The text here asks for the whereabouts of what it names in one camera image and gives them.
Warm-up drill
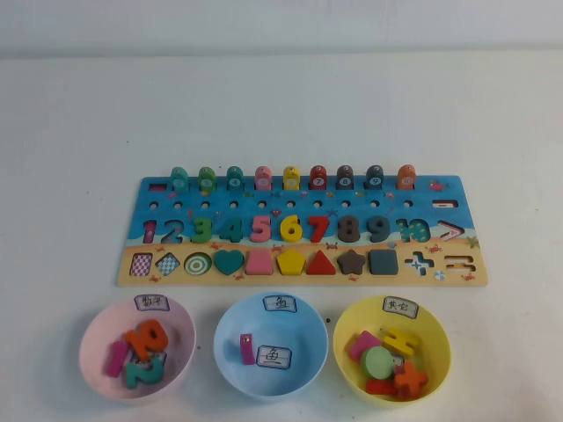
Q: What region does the pink number five piece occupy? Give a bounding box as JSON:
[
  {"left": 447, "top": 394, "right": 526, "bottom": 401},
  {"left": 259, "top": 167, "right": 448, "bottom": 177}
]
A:
[{"left": 250, "top": 215, "right": 274, "bottom": 244}]

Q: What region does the yellow equals sign piece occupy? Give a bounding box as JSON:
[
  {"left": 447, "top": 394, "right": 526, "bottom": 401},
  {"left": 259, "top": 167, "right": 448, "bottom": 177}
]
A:
[{"left": 381, "top": 327, "right": 421, "bottom": 356}]

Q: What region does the red minus sign piece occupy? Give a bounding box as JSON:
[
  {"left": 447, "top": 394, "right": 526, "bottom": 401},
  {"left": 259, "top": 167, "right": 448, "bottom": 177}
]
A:
[{"left": 365, "top": 378, "right": 399, "bottom": 396}]

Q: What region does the orange plus sign piece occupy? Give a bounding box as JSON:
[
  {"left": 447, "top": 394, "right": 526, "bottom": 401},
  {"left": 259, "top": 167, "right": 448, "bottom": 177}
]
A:
[{"left": 392, "top": 362, "right": 430, "bottom": 400}]

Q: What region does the pink trapezoid piece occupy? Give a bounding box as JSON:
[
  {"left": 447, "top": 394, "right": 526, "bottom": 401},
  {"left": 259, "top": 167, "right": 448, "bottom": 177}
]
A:
[{"left": 245, "top": 250, "right": 276, "bottom": 276}]

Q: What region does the teal fish piece print two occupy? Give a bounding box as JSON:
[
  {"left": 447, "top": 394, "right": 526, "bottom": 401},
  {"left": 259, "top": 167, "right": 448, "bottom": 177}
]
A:
[{"left": 170, "top": 166, "right": 190, "bottom": 193}]

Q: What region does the pink fish piece print five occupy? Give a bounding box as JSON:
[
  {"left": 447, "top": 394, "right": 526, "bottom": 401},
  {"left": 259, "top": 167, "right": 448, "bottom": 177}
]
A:
[{"left": 254, "top": 165, "right": 274, "bottom": 192}]

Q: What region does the pink number one piece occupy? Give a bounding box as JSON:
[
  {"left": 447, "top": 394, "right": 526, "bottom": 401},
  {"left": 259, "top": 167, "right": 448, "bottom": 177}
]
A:
[{"left": 104, "top": 340, "right": 131, "bottom": 378}]

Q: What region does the red number seven piece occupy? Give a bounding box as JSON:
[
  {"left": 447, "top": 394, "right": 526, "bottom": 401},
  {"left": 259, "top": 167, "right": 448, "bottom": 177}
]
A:
[{"left": 307, "top": 215, "right": 331, "bottom": 244}]

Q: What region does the green fish piece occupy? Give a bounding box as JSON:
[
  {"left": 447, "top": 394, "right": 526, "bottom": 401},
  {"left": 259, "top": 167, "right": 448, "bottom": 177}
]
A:
[{"left": 197, "top": 165, "right": 218, "bottom": 193}]

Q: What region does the teal heart piece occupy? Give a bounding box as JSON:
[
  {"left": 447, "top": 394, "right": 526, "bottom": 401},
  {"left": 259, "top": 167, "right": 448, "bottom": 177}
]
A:
[{"left": 214, "top": 249, "right": 245, "bottom": 277}]

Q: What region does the dark grey square piece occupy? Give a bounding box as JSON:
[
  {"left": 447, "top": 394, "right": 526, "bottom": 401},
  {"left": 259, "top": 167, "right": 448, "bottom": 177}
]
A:
[{"left": 368, "top": 249, "right": 399, "bottom": 275}]

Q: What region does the teal number four piece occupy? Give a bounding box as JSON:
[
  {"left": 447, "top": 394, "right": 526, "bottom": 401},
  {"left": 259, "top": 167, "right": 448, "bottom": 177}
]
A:
[{"left": 218, "top": 215, "right": 245, "bottom": 244}]

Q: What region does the brown fish piece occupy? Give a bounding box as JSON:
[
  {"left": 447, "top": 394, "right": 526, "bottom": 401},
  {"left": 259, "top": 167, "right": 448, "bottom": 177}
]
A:
[{"left": 336, "top": 164, "right": 355, "bottom": 191}]

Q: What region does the brown number eight piece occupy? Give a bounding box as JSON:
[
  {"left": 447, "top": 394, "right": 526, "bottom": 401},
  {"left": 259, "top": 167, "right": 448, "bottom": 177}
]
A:
[{"left": 337, "top": 215, "right": 362, "bottom": 244}]

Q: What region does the red fish piece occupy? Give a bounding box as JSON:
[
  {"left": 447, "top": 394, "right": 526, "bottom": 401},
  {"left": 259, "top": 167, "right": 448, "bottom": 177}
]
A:
[{"left": 309, "top": 164, "right": 329, "bottom": 191}]

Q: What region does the paper label under number pieces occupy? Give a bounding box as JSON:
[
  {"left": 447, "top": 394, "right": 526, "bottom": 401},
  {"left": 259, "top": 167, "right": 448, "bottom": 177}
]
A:
[{"left": 131, "top": 350, "right": 169, "bottom": 367}]

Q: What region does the brown star piece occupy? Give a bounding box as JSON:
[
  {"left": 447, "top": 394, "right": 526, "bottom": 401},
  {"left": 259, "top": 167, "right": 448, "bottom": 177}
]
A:
[{"left": 337, "top": 249, "right": 367, "bottom": 275}]

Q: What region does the yellow pentagon piece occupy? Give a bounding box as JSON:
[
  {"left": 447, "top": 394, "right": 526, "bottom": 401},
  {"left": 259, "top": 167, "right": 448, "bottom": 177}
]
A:
[{"left": 276, "top": 249, "right": 307, "bottom": 276}]

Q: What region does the small paper label fish character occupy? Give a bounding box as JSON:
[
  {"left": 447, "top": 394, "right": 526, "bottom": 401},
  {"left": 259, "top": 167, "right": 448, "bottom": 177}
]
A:
[{"left": 262, "top": 295, "right": 298, "bottom": 313}]

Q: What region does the colourful wooden puzzle board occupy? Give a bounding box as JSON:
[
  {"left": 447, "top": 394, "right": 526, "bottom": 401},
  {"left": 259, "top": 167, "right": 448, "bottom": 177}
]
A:
[{"left": 116, "top": 174, "right": 490, "bottom": 289}]

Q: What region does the green number three piece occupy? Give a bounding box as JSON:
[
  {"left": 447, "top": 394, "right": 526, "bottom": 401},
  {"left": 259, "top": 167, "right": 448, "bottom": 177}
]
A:
[{"left": 191, "top": 215, "right": 216, "bottom": 245}]

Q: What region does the teal number two piece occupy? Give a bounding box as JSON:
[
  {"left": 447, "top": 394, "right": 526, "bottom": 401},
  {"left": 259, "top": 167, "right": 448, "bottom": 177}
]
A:
[{"left": 124, "top": 356, "right": 165, "bottom": 390}]

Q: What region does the pink plastic bowl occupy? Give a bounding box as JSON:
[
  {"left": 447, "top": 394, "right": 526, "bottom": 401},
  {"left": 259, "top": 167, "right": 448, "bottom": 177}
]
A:
[{"left": 78, "top": 295, "right": 197, "bottom": 400}]

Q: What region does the blue plastic bowl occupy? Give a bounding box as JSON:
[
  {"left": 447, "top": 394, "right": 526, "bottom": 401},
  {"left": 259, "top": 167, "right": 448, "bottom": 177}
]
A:
[{"left": 213, "top": 291, "right": 330, "bottom": 398}]

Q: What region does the teal fish piece print four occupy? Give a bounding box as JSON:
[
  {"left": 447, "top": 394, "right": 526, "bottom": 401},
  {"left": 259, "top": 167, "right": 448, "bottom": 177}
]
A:
[{"left": 225, "top": 165, "right": 245, "bottom": 192}]

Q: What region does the red triangle piece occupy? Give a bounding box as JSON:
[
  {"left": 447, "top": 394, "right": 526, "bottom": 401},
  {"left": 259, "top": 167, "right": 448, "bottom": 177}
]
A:
[{"left": 306, "top": 249, "right": 338, "bottom": 276}]

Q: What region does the yellow plastic bowl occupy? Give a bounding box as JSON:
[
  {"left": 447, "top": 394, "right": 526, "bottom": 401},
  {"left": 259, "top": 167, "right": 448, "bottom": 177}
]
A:
[{"left": 333, "top": 295, "right": 452, "bottom": 404}]

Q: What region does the dark grey fish piece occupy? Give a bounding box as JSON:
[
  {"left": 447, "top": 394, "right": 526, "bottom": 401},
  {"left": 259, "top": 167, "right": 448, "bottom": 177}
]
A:
[{"left": 365, "top": 164, "right": 385, "bottom": 191}]

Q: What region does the paper label with number characters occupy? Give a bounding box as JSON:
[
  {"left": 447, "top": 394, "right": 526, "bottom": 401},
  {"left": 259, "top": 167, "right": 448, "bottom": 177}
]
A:
[{"left": 134, "top": 295, "right": 172, "bottom": 312}]

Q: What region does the yellow number six piece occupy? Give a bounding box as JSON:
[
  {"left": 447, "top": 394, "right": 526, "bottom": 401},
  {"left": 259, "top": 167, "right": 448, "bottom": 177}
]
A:
[{"left": 279, "top": 214, "right": 304, "bottom": 244}]

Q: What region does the large paper label fish character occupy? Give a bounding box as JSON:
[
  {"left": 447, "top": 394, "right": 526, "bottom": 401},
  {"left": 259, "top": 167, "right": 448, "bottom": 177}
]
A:
[{"left": 256, "top": 345, "right": 293, "bottom": 369}]

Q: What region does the yellow fish piece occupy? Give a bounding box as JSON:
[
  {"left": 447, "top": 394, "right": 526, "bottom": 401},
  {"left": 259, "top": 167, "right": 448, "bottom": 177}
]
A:
[{"left": 281, "top": 164, "right": 302, "bottom": 191}]

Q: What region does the orange fish piece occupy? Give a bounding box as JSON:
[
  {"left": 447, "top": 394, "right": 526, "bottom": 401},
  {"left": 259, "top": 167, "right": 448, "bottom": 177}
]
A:
[{"left": 396, "top": 164, "right": 418, "bottom": 191}]

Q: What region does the green round disc piece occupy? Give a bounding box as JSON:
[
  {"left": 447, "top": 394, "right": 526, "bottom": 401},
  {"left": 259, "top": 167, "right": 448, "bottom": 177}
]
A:
[{"left": 360, "top": 346, "right": 396, "bottom": 379}]

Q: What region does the pink rectangle piece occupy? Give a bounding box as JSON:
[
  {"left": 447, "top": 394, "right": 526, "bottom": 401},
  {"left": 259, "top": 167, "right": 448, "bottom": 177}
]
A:
[{"left": 349, "top": 330, "right": 384, "bottom": 364}]

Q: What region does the magenta fish piece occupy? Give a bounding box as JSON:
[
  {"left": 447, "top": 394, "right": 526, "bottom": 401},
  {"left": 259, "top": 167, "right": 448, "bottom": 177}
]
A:
[{"left": 239, "top": 333, "right": 257, "bottom": 366}]

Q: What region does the orange number ten piece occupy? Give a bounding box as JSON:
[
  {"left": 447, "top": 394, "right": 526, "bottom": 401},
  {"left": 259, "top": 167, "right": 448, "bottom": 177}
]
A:
[{"left": 125, "top": 319, "right": 170, "bottom": 361}]

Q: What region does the dark grey number nine piece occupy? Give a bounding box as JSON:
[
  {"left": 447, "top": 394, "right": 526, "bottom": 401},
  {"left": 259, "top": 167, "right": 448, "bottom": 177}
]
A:
[{"left": 367, "top": 215, "right": 391, "bottom": 244}]

